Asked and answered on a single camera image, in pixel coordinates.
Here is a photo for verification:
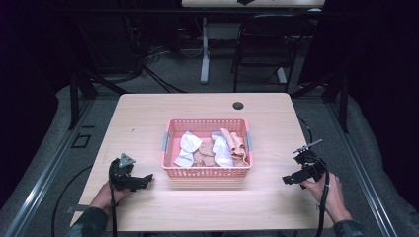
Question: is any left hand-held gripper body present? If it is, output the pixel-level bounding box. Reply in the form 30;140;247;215
108;152;143;192

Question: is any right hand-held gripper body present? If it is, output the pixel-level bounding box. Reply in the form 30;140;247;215
292;138;328;184

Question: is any person's left hand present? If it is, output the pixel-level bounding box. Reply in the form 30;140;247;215
89;181;132;210

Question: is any person's right hand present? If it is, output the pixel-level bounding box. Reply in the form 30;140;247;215
299;172;353;225

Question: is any white cloth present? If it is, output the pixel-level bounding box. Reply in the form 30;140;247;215
211;131;236;168
173;130;204;169

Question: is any grey tape strip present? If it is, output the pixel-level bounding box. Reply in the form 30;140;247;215
64;203;91;214

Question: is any pink plastic basket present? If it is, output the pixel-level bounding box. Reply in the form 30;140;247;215
160;118;254;180

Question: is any tan cloth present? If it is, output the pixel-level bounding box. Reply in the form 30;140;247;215
192;137;219;168

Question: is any peach cloth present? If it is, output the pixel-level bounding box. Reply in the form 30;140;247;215
219;127;251;167

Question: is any black metal stand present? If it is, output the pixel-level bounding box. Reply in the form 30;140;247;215
66;68;130;131
290;70;351;134

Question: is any black folding chair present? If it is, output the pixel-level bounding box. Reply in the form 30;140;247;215
229;13;311;94

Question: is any white background table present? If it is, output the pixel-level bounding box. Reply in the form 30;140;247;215
180;0;326;85

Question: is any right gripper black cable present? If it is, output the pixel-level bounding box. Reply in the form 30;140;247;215
315;161;332;237

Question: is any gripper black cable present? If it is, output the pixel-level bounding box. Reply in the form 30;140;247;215
109;182;119;237
315;161;332;237

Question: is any black cable beside table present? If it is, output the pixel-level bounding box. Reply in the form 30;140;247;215
297;116;313;144

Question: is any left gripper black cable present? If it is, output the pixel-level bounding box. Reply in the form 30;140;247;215
109;182;119;237

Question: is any metal floor rail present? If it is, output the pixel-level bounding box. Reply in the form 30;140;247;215
324;101;399;237
2;98;97;237

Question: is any black floor cable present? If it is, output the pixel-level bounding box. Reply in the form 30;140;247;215
50;164;94;237

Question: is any bundle of floor cables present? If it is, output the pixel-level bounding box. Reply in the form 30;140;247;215
126;42;189;95

